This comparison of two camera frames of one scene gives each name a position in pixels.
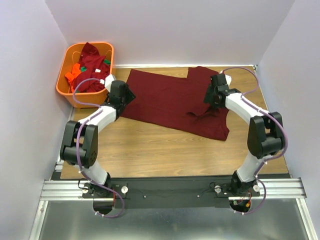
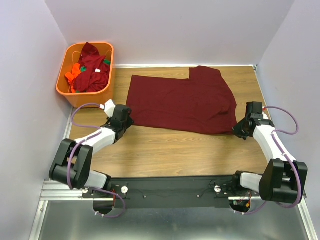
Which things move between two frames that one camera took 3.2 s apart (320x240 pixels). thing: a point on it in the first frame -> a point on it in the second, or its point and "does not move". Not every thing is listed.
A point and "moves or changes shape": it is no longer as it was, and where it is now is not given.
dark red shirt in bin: (96, 68) does not move
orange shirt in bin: (71, 76) does not move
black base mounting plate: (172, 192) does not move
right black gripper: (207, 97) -> (237, 131)
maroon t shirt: (176, 102) moves or changes shape
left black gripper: (130, 95) -> (129, 122)
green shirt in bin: (83, 68) does not move
